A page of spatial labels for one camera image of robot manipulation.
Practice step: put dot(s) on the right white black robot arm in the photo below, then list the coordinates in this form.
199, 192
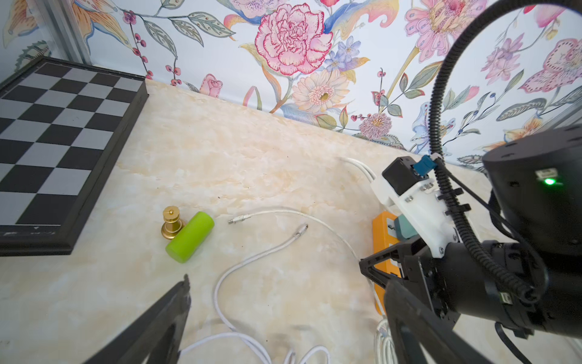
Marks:
530, 283

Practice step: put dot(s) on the black white checkerboard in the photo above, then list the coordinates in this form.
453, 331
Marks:
63, 127

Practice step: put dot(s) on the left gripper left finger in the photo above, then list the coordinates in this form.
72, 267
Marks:
156, 335

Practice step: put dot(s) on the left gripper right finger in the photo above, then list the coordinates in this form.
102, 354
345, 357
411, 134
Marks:
415, 330

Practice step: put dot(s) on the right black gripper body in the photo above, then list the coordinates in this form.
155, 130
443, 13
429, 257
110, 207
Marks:
418, 274

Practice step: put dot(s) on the green small object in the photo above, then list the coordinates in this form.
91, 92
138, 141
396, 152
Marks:
190, 237

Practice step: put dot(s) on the teal USB charger plug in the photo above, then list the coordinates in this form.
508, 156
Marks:
404, 229

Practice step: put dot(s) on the small brass pawn piece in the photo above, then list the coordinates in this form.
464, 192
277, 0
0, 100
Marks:
173, 223

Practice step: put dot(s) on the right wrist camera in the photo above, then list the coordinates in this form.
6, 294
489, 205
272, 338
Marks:
415, 195

